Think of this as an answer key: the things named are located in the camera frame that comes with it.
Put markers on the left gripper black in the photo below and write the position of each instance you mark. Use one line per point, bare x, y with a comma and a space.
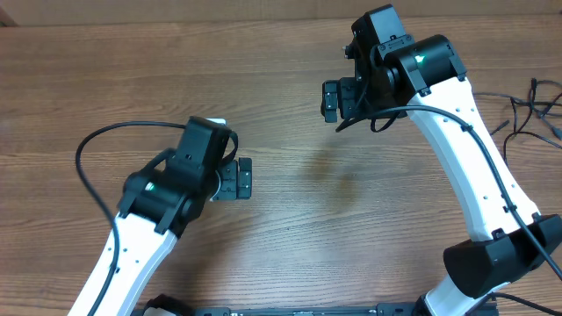
230, 190

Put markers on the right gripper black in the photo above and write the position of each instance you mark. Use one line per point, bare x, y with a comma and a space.
345, 92

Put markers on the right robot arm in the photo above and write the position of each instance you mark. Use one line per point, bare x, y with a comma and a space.
399, 77

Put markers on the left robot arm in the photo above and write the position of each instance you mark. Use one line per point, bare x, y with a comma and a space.
157, 204

